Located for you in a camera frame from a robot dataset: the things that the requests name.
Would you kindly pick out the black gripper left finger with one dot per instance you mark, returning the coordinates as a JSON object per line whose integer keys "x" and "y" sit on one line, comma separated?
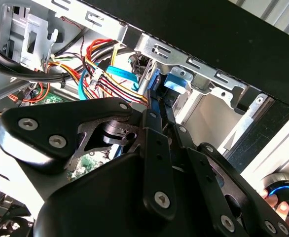
{"x": 60, "y": 118}

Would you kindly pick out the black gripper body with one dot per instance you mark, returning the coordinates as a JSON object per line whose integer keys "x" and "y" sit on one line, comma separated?
{"x": 97, "y": 205}

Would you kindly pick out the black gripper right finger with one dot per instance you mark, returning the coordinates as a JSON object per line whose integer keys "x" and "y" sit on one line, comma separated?
{"x": 208, "y": 182}

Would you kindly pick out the hard disk with blue carrier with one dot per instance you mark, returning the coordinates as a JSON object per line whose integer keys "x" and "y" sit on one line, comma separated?
{"x": 175, "y": 82}

